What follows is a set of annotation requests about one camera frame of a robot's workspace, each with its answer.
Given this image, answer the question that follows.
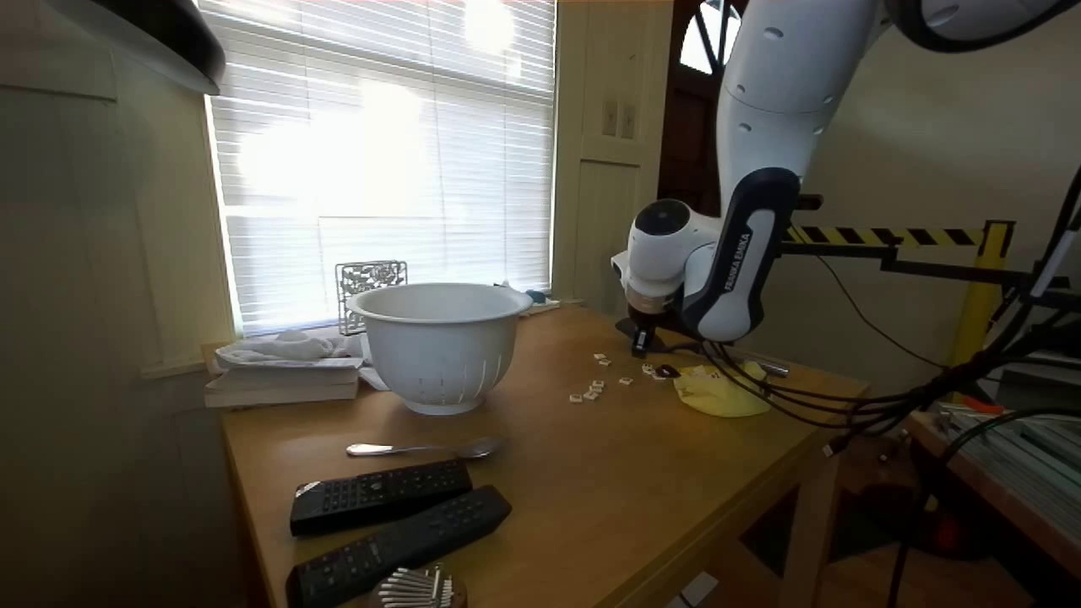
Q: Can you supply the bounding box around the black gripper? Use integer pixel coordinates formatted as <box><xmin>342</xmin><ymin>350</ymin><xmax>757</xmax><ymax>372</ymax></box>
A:
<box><xmin>628</xmin><ymin>304</ymin><xmax>669</xmax><ymax>346</ymax></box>

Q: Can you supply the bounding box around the yellow banana-shaped cloth bag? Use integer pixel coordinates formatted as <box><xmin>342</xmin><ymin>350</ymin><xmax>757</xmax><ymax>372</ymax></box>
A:
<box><xmin>676</xmin><ymin>364</ymin><xmax>766</xmax><ymax>420</ymax></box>

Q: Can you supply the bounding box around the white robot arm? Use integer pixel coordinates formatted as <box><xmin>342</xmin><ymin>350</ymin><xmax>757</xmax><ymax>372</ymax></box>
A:
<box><xmin>612</xmin><ymin>0</ymin><xmax>1078</xmax><ymax>344</ymax></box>

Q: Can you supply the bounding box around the white plastic colander bowl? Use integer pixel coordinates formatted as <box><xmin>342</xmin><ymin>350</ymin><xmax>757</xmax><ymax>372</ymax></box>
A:
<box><xmin>359</xmin><ymin>284</ymin><xmax>526</xmax><ymax>414</ymax></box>

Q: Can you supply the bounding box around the metal spoon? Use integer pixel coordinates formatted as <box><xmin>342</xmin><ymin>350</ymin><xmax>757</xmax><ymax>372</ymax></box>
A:
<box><xmin>344</xmin><ymin>439</ymin><xmax>504</xmax><ymax>461</ymax></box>

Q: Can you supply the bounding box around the silver scalloped metal object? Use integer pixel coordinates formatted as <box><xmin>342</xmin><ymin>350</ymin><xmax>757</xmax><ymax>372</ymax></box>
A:
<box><xmin>373</xmin><ymin>568</ymin><xmax>466</xmax><ymax>608</ymax></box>

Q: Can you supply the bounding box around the white crumpled cloth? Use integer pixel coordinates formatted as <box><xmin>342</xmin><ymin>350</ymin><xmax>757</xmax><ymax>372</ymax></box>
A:
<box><xmin>216</xmin><ymin>332</ymin><xmax>360</xmax><ymax>367</ymax></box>

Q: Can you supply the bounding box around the black remote control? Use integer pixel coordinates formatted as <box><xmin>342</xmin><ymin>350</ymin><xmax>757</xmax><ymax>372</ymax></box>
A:
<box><xmin>288</xmin><ymin>487</ymin><xmax>510</xmax><ymax>608</ymax></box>
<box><xmin>290</xmin><ymin>458</ymin><xmax>474</xmax><ymax>535</ymax></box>

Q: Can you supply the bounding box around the stack of books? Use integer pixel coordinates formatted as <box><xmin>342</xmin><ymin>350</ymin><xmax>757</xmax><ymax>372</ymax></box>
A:
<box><xmin>203</xmin><ymin>364</ymin><xmax>359</xmax><ymax>409</ymax></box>

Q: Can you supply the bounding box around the yellow black striped barrier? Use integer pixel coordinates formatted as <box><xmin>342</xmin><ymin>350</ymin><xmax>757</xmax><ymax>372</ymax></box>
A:
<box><xmin>784</xmin><ymin>219</ymin><xmax>1012</xmax><ymax>364</ymax></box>

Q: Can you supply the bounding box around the black cable bundle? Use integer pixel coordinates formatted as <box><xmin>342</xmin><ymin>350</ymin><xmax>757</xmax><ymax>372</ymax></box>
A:
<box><xmin>662</xmin><ymin>164</ymin><xmax>1081</xmax><ymax>439</ymax></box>

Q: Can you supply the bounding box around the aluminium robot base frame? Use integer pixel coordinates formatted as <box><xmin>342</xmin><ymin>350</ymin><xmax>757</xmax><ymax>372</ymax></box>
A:
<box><xmin>908</xmin><ymin>358</ymin><xmax>1081</xmax><ymax>577</ymax></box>

